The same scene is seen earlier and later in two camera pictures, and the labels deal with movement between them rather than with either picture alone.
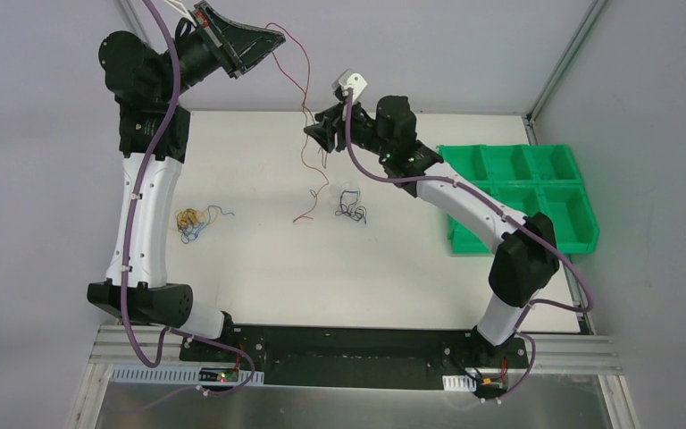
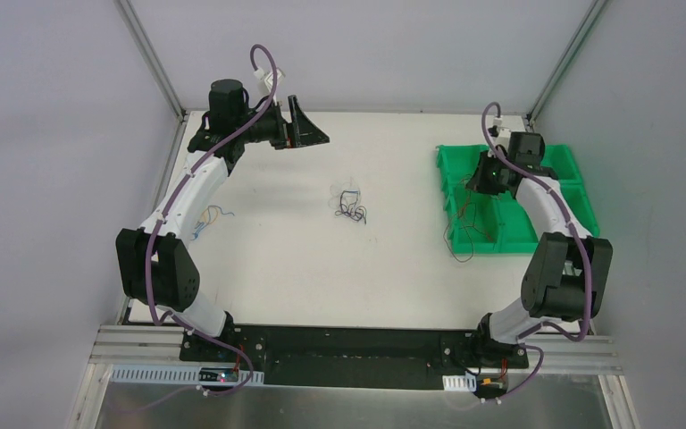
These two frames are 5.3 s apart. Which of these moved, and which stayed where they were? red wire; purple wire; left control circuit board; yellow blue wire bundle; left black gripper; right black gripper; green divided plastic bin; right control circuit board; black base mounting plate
Moved: left black gripper; right black gripper; red wire
Stayed: right control circuit board; black base mounting plate; purple wire; green divided plastic bin; yellow blue wire bundle; left control circuit board
